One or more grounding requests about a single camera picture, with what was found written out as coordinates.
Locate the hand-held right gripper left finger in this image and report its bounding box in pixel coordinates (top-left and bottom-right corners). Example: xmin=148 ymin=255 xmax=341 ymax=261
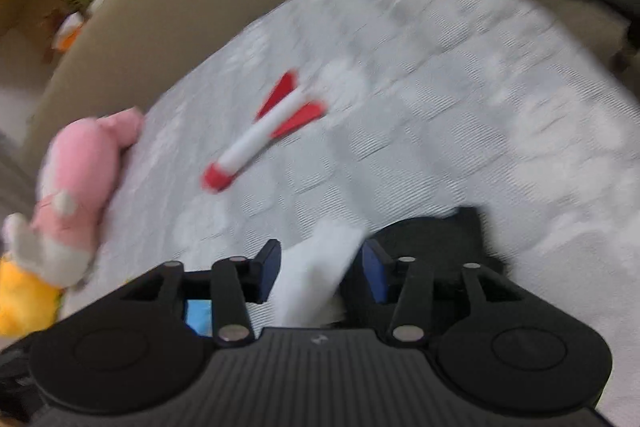
xmin=122 ymin=239 xmax=282 ymax=347

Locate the yellow plush toy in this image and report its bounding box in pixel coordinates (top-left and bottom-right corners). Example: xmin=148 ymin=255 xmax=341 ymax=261
xmin=0 ymin=254 xmax=63 ymax=338

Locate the red white toy rocket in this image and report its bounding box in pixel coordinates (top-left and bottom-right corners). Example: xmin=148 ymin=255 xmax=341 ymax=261
xmin=202 ymin=69 xmax=328 ymax=192

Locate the grey quilted mattress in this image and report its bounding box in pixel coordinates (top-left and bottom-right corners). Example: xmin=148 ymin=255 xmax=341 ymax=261
xmin=55 ymin=0 xmax=640 ymax=427

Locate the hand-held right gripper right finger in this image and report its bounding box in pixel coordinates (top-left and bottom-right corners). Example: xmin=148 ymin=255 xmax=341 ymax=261
xmin=361 ymin=239 xmax=521 ymax=347

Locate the blue white tissue pack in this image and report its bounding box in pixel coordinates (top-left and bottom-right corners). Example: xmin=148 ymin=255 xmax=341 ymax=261
xmin=185 ymin=299 xmax=213 ymax=335

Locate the orange white object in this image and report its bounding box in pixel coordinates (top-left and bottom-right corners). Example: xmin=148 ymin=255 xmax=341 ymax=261
xmin=52 ymin=12 xmax=88 ymax=52

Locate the pink plush toy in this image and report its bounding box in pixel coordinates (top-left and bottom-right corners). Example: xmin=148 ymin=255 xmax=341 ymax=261
xmin=2 ymin=107 xmax=146 ymax=290

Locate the white paper tissue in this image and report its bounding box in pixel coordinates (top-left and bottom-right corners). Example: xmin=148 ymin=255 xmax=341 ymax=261
xmin=272 ymin=219 xmax=366 ymax=328

